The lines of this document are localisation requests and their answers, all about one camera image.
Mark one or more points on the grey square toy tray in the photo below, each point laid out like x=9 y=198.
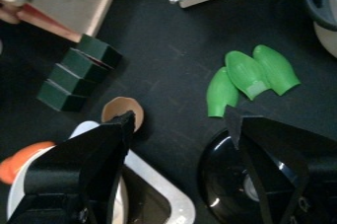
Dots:
x=162 y=195

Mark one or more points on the glossy black round pan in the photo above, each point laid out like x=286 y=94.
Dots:
x=232 y=178

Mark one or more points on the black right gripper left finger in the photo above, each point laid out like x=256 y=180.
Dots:
x=75 y=172

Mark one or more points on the green toy leaf piece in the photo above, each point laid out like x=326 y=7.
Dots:
x=250 y=78

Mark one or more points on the dark green stepped block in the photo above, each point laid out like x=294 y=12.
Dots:
x=78 y=73

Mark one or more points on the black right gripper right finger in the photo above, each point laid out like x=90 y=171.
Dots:
x=285 y=162

